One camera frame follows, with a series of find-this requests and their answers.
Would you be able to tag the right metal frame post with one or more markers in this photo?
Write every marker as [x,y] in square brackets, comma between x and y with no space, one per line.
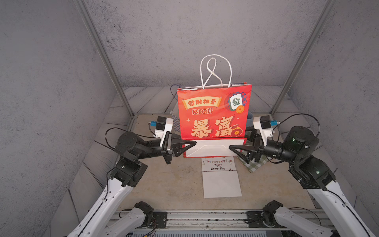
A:
[315,33]

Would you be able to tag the red and white paper bag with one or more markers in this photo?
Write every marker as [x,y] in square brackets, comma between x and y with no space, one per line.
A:
[214,114]

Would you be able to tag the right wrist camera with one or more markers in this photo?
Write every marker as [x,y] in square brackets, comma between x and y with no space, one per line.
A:
[264,125]

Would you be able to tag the white happy every day bag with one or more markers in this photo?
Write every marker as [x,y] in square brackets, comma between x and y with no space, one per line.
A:
[220,178]

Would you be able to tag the blue checkered paper bag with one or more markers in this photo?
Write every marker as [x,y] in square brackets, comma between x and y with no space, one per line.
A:
[175,111]

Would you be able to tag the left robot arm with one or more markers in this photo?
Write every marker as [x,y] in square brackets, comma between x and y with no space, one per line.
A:
[122,179]

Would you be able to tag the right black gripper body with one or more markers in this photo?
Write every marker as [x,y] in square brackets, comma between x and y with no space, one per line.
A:
[260,143]

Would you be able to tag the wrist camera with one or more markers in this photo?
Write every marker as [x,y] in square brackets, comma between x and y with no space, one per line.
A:
[162,125]
[264,125]

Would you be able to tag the green checkered cloth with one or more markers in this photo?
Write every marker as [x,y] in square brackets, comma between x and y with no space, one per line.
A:
[253,166]

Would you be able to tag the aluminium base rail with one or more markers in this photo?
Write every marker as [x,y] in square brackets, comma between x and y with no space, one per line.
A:
[210,223]

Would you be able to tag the light blue mug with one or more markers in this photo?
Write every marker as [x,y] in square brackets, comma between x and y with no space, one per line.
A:
[250,118]

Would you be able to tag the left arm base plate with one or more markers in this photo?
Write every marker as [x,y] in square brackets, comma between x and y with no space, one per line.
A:
[159,220]

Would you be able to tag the left metal frame post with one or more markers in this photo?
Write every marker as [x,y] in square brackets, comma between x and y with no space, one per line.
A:
[82,8]

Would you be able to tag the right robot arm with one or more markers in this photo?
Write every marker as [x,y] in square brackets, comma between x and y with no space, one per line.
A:
[315,177]

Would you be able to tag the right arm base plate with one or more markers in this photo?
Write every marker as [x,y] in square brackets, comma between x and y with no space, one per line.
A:
[254,219]

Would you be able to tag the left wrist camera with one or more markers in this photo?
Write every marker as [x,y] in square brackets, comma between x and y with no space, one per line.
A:
[162,125]

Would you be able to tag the metal frame post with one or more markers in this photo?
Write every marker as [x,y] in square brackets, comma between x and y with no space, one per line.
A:
[315,33]
[82,8]

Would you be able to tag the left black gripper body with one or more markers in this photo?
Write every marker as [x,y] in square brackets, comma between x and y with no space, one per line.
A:
[164,151]

